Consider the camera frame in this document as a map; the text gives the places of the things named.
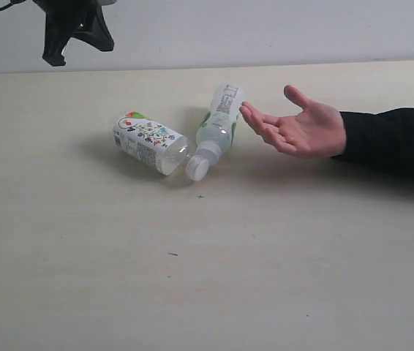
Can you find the white capped green label bottle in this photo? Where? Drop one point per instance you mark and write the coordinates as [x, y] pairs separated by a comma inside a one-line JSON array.
[[215, 134]]

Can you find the white floral label bottle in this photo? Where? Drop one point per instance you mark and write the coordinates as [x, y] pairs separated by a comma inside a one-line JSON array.
[[152, 143]]

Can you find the open bare human hand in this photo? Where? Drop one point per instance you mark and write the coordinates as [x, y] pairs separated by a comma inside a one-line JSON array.
[[318, 131]]

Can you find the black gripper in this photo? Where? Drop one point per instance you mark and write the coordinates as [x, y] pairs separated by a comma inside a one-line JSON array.
[[67, 19]]

